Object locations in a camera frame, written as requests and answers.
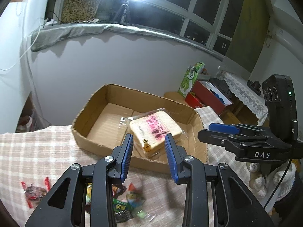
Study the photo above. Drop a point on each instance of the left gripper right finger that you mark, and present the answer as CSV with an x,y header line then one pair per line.
x,y
233,203

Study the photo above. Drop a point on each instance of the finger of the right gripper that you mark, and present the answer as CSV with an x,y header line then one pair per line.
x,y
217,138
224,128

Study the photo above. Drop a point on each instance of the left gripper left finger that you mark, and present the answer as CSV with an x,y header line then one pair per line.
x,y
64,204

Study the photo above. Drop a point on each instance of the yellow candy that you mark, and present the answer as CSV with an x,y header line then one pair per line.
x,y
88,193

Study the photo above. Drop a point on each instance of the red dark snack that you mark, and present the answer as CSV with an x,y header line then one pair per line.
x,y
35,194

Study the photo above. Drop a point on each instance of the light green jelly packet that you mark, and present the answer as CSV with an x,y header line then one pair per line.
x,y
136,200

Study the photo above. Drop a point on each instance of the toast bread packet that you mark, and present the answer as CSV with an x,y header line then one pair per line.
x,y
150,129

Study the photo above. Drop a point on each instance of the right white gloved hand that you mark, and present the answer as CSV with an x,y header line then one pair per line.
x,y
262,186

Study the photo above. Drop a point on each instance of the white lace cloth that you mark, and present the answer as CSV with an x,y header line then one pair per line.
x,y
238,86

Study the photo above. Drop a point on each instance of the red gift box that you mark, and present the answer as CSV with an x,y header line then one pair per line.
x,y
206,94

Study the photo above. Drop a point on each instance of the black object on lace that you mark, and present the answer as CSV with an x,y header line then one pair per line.
x,y
254,86

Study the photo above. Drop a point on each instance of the plaid table cloth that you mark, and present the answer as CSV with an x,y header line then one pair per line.
x,y
31,157

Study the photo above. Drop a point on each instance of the green tissue pack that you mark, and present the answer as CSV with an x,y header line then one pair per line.
x,y
190,78

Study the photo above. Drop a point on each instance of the brown cardboard box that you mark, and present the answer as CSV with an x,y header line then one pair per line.
x,y
114,111

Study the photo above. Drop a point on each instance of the black tripod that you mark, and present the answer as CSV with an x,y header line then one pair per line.
x,y
123,16

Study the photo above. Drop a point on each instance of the grey windowsill cloth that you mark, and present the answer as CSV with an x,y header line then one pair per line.
x,y
50,35

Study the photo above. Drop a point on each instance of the leopard print cushion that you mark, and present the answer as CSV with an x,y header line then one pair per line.
x,y
79,10

